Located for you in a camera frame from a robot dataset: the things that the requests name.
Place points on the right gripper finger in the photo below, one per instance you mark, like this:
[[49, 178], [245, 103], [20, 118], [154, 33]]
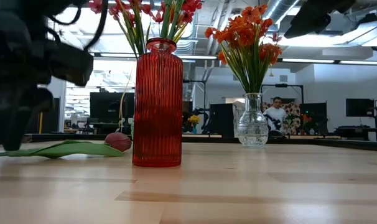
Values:
[[306, 26]]

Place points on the orange artificial flower bunch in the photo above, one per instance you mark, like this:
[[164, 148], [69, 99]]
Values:
[[247, 31]]

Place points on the pink-red artificial flower spray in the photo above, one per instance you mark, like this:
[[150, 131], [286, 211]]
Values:
[[96, 5]]

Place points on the small-bloom orange flower spray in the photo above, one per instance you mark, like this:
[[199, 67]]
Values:
[[211, 32]]

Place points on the red artificial flower bunch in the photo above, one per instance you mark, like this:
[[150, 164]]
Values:
[[191, 5]]

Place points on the red artificial flower stem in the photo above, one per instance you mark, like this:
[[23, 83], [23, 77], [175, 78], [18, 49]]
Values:
[[170, 10]]

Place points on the black background robot arm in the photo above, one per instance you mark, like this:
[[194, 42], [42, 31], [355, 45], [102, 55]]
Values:
[[202, 119]]

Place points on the clear glass vase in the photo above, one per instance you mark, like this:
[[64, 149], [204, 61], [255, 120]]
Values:
[[252, 127]]

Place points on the red ribbed glass vase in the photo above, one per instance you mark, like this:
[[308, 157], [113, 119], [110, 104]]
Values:
[[157, 109]]

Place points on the yellow bouquet in blue vase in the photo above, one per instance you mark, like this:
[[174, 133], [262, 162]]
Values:
[[193, 119]]

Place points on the long ceiling light strip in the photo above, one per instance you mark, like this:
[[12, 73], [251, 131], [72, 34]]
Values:
[[309, 60]]

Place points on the patterned brown white panel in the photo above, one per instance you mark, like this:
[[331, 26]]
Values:
[[292, 110]]

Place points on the black computer monitor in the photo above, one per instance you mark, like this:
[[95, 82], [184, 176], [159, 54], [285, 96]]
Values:
[[112, 107]]

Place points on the background orange bouquet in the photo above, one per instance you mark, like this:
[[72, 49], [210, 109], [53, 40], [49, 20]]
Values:
[[305, 119]]

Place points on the person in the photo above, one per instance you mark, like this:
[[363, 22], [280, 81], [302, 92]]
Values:
[[275, 116]]

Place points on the black background desk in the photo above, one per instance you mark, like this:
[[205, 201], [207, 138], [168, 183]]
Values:
[[359, 130]]

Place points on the black cabinet panel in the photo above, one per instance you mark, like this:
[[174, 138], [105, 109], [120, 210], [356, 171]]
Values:
[[221, 119]]

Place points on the silver ventilation duct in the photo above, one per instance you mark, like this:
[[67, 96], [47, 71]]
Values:
[[282, 7]]

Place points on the black metal frame stand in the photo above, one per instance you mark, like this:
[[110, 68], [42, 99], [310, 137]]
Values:
[[282, 85]]

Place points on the small black wall monitor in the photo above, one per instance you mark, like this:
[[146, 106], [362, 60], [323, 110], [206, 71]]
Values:
[[359, 107]]

